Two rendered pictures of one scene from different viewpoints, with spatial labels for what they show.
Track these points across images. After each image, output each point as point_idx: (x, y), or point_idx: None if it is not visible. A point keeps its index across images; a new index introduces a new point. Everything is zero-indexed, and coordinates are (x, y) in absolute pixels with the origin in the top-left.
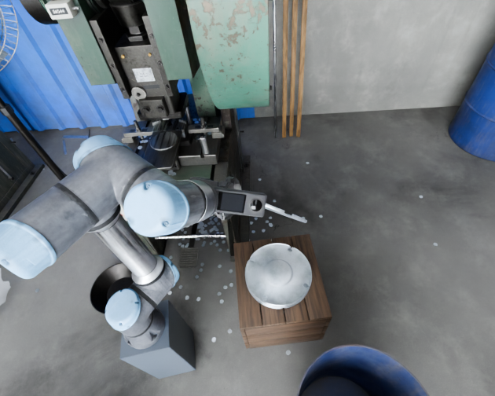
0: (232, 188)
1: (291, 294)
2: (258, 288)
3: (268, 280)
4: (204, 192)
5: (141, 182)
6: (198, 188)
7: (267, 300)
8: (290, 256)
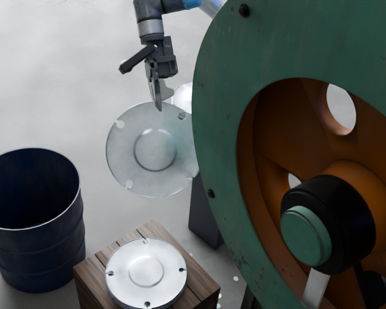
0: (141, 57)
1: (121, 257)
2: (156, 247)
3: (151, 257)
4: (141, 22)
5: None
6: (143, 17)
7: (141, 241)
8: (142, 296)
